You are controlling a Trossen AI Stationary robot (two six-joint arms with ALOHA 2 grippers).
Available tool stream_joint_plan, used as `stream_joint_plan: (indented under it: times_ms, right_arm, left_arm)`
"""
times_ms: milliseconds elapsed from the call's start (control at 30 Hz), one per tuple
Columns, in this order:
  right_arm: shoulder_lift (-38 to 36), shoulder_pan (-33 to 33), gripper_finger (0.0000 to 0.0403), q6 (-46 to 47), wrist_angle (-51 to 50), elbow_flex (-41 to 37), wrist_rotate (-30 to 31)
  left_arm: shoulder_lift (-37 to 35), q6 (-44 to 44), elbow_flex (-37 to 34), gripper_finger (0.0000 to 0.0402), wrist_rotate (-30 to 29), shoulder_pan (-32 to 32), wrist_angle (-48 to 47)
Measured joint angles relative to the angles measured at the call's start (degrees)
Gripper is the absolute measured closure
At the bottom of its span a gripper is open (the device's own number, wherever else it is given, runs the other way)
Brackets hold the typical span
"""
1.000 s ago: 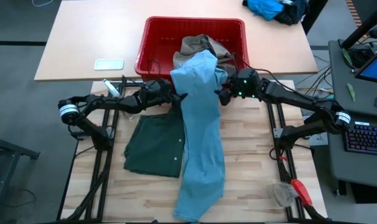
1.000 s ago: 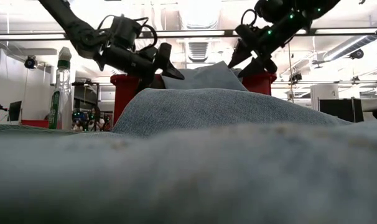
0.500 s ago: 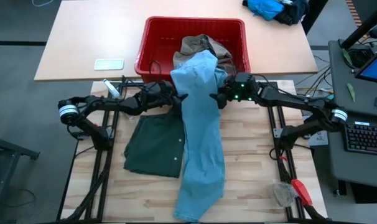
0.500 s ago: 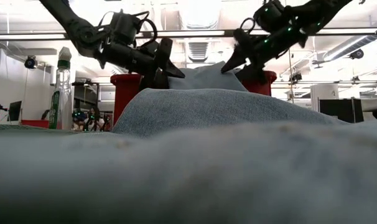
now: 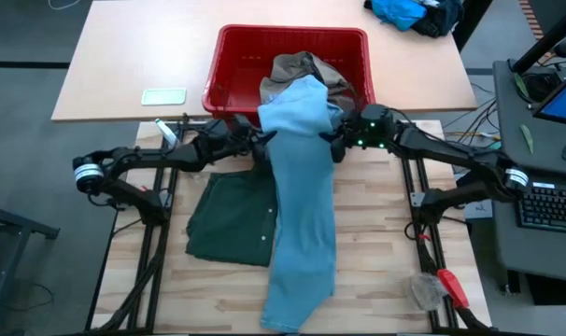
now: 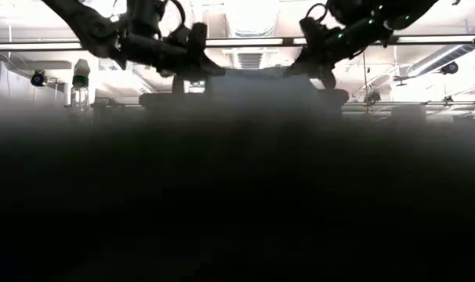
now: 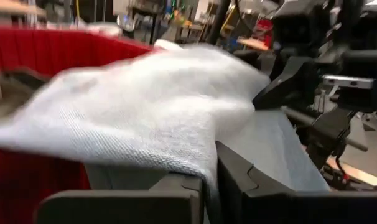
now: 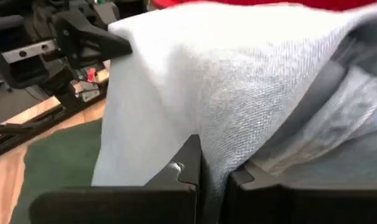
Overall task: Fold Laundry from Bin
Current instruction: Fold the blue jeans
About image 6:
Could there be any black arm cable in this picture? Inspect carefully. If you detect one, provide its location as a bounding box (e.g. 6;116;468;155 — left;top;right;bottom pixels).
165;0;187;29
305;2;329;24

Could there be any thin vertical pole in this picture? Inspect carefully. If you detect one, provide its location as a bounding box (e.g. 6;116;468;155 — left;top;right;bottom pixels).
361;49;372;115

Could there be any light blue denim garment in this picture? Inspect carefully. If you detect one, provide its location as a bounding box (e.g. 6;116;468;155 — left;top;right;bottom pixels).
0;66;475;282

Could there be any black ceiling light rail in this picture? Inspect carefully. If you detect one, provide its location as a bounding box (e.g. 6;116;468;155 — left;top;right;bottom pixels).
0;34;475;52

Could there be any clear spray bottle green label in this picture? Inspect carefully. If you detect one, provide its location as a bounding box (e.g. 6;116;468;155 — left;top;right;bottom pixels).
70;58;92;115

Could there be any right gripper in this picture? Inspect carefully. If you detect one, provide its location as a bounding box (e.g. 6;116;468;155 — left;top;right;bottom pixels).
286;15;343;93

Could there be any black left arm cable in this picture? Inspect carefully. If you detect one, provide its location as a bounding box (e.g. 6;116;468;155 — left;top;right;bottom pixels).
165;0;187;29

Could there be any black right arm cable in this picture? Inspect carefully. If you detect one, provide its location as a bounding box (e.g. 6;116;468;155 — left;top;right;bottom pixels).
305;2;329;24

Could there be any black ceiling camera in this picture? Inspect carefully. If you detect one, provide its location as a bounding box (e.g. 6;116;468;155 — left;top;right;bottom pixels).
30;69;47;88
364;90;382;105
440;61;460;76

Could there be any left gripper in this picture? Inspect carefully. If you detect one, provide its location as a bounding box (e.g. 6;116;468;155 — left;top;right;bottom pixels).
158;21;227;97

